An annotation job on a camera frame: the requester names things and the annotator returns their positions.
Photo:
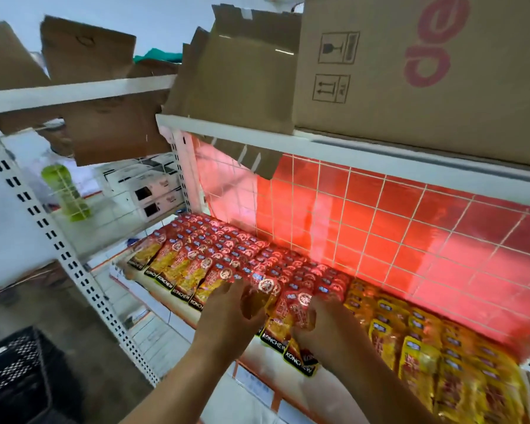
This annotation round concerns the white product box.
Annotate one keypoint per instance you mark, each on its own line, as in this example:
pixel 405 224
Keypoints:
pixel 152 192
pixel 159 208

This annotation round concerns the red yellow snack packet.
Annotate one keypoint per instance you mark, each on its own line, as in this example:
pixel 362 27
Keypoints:
pixel 285 331
pixel 270 290

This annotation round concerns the rows of red snack packets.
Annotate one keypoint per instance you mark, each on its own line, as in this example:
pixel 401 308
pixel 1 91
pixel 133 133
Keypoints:
pixel 229 256

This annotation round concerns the green cloth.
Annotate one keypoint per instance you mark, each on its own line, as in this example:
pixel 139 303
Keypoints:
pixel 158 56

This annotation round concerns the white metal shelf rack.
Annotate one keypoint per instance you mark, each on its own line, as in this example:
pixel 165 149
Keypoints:
pixel 335 147

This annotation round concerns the open brown cardboard box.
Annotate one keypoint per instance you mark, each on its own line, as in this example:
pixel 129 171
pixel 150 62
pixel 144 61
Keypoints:
pixel 243 79

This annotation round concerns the torn brown cardboard box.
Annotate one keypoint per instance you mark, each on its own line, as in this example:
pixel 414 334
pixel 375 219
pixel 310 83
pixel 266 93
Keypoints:
pixel 101 97

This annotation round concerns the person's right fingers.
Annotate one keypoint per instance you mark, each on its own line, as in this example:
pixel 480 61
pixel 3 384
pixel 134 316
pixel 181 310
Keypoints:
pixel 304 324

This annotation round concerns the person's left forearm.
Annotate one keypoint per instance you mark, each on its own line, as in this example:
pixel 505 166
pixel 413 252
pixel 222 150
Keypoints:
pixel 181 388

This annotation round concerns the person's left fingers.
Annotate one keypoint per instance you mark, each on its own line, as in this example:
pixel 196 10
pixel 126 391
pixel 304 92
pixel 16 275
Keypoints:
pixel 251 293

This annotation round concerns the person's right forearm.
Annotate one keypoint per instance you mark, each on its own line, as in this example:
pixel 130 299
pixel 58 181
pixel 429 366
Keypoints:
pixel 380 392

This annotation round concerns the black plastic crate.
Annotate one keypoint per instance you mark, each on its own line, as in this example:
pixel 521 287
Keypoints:
pixel 22 379

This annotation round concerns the green plastic bottle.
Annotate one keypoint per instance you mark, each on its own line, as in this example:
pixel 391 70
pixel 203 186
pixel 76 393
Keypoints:
pixel 67 192

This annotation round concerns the person's left hand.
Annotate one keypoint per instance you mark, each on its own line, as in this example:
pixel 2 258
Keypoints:
pixel 225 320

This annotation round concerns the large cardboard box pink print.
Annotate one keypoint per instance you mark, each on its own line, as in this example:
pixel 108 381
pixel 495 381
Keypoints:
pixel 419 70

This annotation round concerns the rows of yellow snack packets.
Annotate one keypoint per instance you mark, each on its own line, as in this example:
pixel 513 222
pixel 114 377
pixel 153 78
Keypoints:
pixel 441 353

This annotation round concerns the person's right hand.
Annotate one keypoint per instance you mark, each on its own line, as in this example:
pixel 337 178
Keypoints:
pixel 333 335

